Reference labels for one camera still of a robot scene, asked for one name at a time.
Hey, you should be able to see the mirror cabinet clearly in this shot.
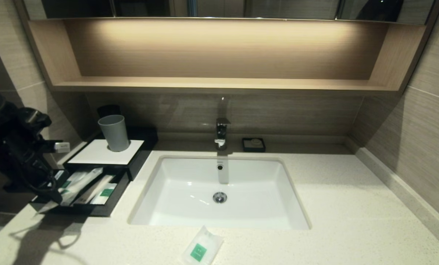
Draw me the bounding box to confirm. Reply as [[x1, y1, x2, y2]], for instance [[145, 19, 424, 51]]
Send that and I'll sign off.
[[23, 0, 436, 25]]

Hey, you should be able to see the black box drawer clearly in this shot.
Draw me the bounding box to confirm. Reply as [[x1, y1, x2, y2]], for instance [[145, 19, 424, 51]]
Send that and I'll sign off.
[[29, 164, 130, 218]]

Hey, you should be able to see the chrome faucet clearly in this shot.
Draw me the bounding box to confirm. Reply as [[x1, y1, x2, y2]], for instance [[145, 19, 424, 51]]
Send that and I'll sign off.
[[215, 97, 232, 151]]

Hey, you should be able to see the black soap dish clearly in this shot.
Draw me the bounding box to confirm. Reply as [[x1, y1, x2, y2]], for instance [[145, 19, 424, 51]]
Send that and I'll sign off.
[[242, 137, 266, 153]]

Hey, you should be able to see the white packet green label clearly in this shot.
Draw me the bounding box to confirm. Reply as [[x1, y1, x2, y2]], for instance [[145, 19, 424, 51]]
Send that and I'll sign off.
[[91, 185, 118, 205]]

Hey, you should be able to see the white sink basin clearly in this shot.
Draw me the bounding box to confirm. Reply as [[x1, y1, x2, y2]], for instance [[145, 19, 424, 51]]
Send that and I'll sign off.
[[129, 155, 311, 230]]

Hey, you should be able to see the small sachet green label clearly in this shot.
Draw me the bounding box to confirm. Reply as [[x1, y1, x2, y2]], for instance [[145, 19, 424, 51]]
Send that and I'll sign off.
[[182, 226, 224, 265]]

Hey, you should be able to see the long white wrapped packet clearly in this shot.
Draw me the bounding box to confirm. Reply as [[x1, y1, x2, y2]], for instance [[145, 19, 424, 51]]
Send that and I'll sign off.
[[75, 175, 114, 205]]

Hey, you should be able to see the wooden wall shelf niche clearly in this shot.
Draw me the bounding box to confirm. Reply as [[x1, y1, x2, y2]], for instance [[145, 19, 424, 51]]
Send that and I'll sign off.
[[14, 0, 439, 96]]

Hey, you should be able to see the grey plastic cup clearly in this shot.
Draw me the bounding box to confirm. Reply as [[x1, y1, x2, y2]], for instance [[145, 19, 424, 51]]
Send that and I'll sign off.
[[98, 114, 130, 152]]

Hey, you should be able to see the dental kit packet green label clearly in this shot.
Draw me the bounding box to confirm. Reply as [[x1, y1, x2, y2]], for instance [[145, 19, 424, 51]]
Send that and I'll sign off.
[[36, 167, 104, 215]]

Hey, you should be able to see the black box with white top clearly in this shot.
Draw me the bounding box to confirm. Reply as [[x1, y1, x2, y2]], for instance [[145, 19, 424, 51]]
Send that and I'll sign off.
[[63, 126, 158, 181]]

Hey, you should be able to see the black cup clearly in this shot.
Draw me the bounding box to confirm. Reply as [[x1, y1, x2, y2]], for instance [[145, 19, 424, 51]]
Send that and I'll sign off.
[[96, 105, 121, 119]]

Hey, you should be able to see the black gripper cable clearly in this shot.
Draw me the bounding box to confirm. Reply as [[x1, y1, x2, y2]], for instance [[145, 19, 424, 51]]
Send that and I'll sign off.
[[19, 166, 58, 197]]

